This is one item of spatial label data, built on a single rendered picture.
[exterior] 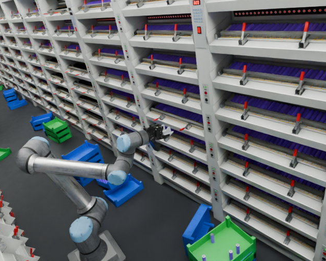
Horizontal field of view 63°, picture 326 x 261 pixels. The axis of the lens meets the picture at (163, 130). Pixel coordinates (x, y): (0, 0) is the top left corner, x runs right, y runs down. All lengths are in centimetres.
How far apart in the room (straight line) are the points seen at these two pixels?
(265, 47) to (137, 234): 157
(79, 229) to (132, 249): 45
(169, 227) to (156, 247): 19
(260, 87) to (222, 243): 85
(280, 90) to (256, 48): 21
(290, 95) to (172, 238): 131
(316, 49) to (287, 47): 11
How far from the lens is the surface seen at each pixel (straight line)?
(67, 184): 184
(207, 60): 144
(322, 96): 124
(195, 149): 190
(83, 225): 186
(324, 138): 132
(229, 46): 134
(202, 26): 141
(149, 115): 208
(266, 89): 131
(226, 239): 163
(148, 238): 212
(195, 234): 203
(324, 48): 117
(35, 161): 163
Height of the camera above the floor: 162
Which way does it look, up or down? 29 degrees down
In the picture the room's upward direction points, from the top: 11 degrees counter-clockwise
